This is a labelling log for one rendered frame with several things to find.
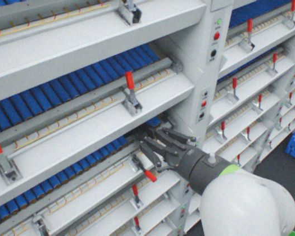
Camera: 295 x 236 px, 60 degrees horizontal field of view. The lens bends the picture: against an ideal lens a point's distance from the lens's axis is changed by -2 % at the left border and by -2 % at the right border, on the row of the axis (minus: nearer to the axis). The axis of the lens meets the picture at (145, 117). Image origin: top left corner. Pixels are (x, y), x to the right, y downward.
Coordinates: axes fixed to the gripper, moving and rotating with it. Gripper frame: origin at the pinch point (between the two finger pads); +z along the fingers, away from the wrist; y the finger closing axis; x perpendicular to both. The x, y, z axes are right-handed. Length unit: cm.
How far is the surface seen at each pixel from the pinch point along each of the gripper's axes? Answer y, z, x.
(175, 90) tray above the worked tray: -7.1, -6.2, -11.6
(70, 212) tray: 25.3, -2.8, 7.7
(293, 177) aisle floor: -112, -10, 101
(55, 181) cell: 24.7, 2.8, 2.2
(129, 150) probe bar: 5.0, -0.1, 3.4
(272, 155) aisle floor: -119, 10, 98
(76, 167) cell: 18.8, 3.1, 2.1
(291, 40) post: -83, -1, -1
